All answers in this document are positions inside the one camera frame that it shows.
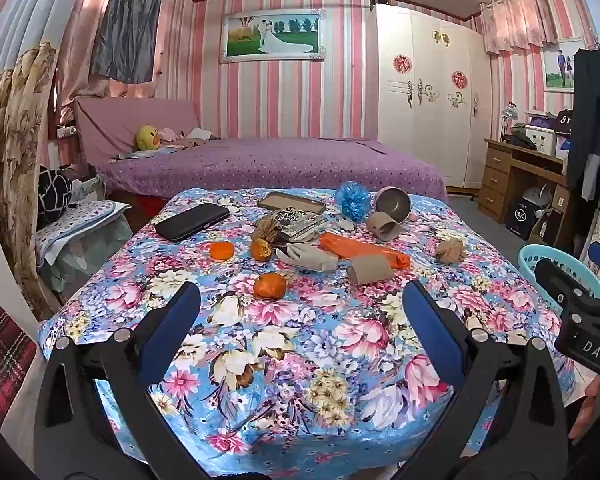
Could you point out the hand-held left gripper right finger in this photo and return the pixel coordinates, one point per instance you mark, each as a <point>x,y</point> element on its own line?
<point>430,325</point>

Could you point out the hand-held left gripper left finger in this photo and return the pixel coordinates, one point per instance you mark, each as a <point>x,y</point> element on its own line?
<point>172,325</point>

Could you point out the light blue plastic basket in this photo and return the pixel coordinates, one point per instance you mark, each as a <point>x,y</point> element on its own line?
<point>527,260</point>

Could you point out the blue plastic bag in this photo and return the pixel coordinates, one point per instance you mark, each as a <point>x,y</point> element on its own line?
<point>352,200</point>

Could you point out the person's right hand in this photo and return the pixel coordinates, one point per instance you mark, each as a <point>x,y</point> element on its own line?
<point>587,410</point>

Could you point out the brown cardboard box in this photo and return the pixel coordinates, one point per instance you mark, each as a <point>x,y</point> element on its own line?
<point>547,227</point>

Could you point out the black printed box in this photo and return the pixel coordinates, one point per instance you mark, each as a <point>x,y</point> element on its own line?
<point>524,217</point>

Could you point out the crumpled brown paper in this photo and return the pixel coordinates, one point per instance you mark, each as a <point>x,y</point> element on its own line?
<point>450,251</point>

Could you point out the beige paper cup lying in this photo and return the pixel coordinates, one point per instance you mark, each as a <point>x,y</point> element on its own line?
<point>370,268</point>

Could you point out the white small fan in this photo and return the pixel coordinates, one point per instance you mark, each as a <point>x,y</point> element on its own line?
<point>536,195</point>

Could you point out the black smartphone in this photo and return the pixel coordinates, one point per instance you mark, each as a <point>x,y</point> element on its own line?
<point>190,222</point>

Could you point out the cardboard tube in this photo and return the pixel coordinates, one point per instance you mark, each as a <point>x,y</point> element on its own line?
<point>384,227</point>

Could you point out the wooden desk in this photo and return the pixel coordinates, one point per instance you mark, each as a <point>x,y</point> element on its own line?
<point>497,175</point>

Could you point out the pink steel-lined mug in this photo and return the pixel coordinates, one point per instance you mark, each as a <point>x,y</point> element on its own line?
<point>394,205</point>

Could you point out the polka dot covered stool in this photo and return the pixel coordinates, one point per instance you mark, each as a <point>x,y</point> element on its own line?
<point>75,240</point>

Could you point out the floral tablecloth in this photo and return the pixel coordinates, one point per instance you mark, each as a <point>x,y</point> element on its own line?
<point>305,360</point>

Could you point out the crumpled golden brown wrapper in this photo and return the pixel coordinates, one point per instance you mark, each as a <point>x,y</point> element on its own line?
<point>266,230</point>

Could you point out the white storage box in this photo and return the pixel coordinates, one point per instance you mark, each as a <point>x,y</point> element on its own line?
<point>542,141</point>

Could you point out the grey glove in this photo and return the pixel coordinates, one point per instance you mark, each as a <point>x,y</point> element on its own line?
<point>307,258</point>

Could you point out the hanging black jacket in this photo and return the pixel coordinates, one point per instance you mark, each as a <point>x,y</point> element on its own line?
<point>587,120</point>

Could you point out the brown phone case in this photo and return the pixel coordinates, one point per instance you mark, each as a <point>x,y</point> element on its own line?
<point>290,203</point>

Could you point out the red plaid mat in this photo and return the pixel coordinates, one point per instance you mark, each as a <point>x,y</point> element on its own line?
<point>5,360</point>

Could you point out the desk lamp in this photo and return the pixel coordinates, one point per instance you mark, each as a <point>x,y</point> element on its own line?
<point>509,115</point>

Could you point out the black white patterned bag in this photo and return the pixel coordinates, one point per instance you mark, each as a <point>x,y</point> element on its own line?
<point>52,195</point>

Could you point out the yellow duck plush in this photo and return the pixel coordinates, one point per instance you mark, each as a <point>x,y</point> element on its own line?
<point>147,137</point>

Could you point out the pink plush toy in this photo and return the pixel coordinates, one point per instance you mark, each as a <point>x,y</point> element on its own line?
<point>169,135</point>

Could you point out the purple dotted bed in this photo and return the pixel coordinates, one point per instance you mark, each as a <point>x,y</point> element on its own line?
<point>280,165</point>

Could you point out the white cloth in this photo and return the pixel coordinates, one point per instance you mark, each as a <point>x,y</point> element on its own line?
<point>200,134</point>

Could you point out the white wardrobe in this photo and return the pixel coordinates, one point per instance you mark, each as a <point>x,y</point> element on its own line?
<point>430,125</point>

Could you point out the pink padded headboard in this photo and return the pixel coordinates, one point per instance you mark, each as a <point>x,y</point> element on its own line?
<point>110,125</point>

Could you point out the pink curtain valance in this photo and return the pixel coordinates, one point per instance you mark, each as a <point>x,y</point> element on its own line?
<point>517,20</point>

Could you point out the pink window curtain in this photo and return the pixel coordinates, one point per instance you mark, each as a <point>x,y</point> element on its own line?
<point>80,50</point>

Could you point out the grey window curtain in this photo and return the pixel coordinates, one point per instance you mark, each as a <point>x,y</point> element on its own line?
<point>125,30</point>

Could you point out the framed wedding picture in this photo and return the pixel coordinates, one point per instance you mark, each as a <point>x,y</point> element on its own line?
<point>272,35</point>

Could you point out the small couple wall poster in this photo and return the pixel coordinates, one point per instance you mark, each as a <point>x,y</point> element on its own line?
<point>560,67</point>

